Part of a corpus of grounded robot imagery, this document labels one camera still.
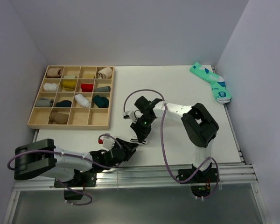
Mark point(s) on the teal patterned sock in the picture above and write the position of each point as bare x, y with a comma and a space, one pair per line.
217, 83

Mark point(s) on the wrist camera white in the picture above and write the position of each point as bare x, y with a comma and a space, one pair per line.
129, 115
107, 141

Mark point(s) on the beige white rolled sock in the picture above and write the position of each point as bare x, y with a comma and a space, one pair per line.
105, 73

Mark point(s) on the tan ribbed sock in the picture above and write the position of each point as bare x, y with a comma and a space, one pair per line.
58, 118

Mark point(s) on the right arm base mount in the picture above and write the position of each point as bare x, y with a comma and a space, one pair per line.
200, 182

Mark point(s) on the white sock with black stripes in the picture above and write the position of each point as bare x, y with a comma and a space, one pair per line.
144, 142

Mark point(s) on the navy rolled sock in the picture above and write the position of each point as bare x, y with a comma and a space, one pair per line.
64, 104

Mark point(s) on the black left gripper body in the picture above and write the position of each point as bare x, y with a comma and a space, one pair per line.
128, 150

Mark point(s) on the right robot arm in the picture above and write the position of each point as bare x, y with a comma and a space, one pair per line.
200, 126

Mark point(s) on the aluminium frame rail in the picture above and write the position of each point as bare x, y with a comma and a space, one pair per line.
143, 177

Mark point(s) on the mustard yellow rolled sock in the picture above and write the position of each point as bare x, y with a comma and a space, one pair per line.
69, 85

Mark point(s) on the dark teal rolled sock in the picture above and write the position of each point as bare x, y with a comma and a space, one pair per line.
101, 102

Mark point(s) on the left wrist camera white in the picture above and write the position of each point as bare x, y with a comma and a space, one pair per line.
107, 141

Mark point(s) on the beige rolled sock with red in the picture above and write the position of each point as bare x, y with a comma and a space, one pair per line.
54, 72

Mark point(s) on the cream yellow rolled sock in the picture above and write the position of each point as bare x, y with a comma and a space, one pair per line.
88, 76

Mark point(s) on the grey green rolled sock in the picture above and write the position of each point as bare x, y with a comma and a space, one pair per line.
103, 89

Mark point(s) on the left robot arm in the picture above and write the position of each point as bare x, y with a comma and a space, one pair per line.
44, 158

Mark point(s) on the white rolled sock lower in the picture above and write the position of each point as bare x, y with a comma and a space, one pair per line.
84, 101

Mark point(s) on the wooden compartment tray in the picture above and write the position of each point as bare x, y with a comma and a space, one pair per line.
92, 118

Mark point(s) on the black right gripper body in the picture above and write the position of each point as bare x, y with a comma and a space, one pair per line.
143, 125

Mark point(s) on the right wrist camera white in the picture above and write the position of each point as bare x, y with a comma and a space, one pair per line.
129, 115

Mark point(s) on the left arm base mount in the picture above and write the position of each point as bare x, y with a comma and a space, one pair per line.
74, 190

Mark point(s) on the pale green rolled sock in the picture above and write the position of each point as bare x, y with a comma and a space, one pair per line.
70, 76

